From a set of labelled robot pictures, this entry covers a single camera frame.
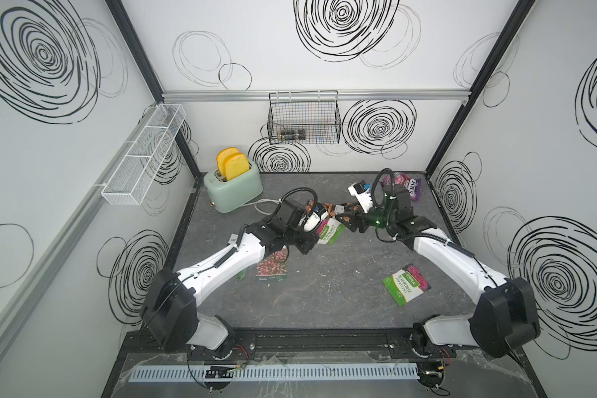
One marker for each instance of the black wire wall basket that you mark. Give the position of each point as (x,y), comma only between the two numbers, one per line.
(317,112)

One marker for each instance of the white slotted cable duct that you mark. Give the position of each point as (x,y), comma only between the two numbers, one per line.
(290,372)

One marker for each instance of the green white impatiens seed packet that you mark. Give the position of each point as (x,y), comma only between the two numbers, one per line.
(330,231)

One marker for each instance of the pink flower field seed packet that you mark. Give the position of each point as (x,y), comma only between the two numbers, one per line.
(274,267)

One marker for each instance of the green leafy seed packet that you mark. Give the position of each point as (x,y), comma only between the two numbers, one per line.
(241,275)

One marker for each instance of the white wire wall shelf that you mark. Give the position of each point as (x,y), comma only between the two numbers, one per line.
(138,169)

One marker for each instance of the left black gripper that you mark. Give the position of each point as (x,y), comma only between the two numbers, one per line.
(304,246)

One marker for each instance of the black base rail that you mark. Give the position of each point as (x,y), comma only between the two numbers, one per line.
(252,343)

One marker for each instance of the yellow toast slice back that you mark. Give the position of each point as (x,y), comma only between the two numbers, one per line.
(223,156)

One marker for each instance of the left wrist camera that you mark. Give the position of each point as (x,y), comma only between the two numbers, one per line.
(313,223)

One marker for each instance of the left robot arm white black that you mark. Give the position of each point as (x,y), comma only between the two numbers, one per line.
(170,307)

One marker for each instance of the yellow toast slice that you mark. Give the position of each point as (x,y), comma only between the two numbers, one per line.
(223,156)
(236,165)

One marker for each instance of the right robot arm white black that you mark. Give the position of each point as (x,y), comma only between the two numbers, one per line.
(505,317)

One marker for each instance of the dark object in basket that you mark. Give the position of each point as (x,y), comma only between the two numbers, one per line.
(288,135)

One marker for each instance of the orange marigold seed packet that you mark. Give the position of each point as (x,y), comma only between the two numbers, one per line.
(325,210)

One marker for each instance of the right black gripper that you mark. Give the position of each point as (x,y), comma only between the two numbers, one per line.
(356,214)

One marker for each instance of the mint green toaster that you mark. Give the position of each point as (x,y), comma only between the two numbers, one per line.
(226,196)

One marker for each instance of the purple candy bag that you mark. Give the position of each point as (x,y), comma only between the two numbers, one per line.
(412,185)

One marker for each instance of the yellow toast slice front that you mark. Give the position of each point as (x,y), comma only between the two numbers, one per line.
(236,165)

